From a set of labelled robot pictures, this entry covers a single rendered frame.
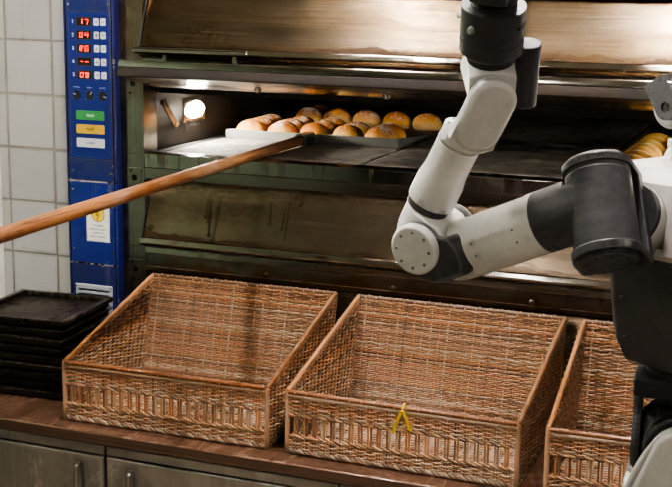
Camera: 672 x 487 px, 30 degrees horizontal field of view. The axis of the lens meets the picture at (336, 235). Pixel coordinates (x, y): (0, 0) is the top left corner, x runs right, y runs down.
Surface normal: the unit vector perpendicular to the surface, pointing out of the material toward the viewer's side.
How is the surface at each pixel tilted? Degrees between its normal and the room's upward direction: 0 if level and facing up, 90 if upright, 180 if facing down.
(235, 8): 70
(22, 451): 91
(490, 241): 98
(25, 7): 90
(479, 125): 113
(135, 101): 90
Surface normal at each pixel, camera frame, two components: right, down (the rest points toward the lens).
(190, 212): -0.33, -0.17
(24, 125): -0.36, 0.18
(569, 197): -0.68, -0.25
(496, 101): 0.03, 0.57
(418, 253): -0.54, 0.29
